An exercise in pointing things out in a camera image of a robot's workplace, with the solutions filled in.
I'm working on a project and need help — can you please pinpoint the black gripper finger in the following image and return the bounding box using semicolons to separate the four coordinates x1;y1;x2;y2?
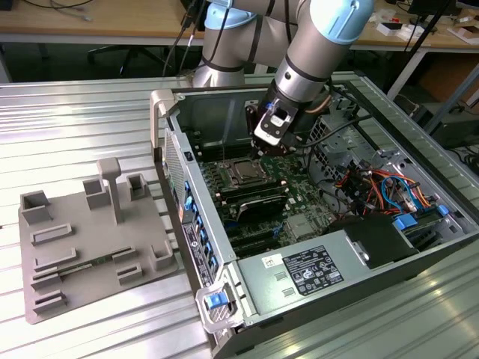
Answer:
266;143;297;158
245;103;263;159

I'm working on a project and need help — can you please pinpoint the metal socket cover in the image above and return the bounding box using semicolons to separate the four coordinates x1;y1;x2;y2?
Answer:
225;157;269;188

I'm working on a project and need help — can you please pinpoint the silver CPU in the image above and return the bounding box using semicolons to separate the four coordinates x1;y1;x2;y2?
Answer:
234;162;258;180

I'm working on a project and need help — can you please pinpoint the black RAM slot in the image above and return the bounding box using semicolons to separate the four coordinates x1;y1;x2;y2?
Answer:
194;141;254;162
220;185;289;205
217;178;281;196

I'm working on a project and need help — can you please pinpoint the CPU socket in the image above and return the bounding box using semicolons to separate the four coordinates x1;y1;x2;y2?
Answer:
224;157;269;190

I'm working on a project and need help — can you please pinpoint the black expansion slot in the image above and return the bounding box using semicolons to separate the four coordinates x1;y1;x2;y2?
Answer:
230;239;284;260
224;222;281;246

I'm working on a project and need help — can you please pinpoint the green motherboard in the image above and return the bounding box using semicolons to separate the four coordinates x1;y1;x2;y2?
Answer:
186;126;340;260

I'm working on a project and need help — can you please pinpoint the black graphics card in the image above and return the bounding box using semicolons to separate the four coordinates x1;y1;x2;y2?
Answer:
232;193;290;227

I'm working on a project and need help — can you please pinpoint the silver perforated drive cage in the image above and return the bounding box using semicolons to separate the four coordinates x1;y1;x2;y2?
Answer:
305;111;379;188

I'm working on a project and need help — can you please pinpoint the silver chipset heatsink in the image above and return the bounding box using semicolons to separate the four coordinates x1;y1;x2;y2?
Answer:
286;215;314;240

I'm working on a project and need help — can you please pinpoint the grey open PC case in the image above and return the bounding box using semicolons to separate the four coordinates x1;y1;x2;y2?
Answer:
148;80;479;359

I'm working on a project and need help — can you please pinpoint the white box black top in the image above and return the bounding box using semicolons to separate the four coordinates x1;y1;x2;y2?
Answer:
376;21;404;37

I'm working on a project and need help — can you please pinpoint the black plastic shroud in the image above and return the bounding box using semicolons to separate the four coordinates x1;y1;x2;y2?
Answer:
322;213;421;271

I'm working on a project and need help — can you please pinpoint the small white box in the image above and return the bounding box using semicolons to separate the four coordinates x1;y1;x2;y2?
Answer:
396;24;422;40

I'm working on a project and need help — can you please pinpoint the black office chair base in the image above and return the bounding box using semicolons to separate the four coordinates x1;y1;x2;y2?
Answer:
88;43;174;78

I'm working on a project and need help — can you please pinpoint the large blue carrier tab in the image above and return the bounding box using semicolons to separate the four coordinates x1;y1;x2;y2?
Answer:
392;213;419;232

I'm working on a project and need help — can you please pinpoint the grey power supply unit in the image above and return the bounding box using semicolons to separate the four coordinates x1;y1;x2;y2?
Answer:
235;228;375;319

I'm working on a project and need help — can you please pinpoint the blue case latch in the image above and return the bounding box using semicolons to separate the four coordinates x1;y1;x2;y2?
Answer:
204;292;227;311

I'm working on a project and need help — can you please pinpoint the black monitor base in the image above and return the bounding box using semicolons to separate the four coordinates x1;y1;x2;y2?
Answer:
406;0;460;16

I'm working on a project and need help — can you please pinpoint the wooden desk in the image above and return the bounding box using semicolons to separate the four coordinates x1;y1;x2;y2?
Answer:
0;0;479;53

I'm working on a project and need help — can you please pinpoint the black equipment box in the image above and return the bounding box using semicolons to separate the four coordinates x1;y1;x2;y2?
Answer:
430;111;479;150

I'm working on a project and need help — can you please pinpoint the brown cardboard piece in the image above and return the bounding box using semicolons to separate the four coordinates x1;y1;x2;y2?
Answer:
447;25;479;43

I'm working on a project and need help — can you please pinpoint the grey parts rack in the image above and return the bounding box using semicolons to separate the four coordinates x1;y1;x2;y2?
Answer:
17;156;181;325

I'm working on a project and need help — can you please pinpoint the green RAM stick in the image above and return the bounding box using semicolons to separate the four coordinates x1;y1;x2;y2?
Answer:
58;254;115;278

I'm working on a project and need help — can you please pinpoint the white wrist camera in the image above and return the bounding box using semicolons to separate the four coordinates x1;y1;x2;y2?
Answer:
252;99;299;147

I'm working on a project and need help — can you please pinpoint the orange and red wire bundle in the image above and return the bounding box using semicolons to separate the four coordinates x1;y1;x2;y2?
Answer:
334;167;385;216

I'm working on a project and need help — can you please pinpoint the blue wire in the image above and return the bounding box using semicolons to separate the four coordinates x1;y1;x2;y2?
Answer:
380;174;417;212

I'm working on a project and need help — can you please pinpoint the grey network cable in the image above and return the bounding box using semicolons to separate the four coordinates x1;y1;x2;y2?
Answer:
28;0;94;22

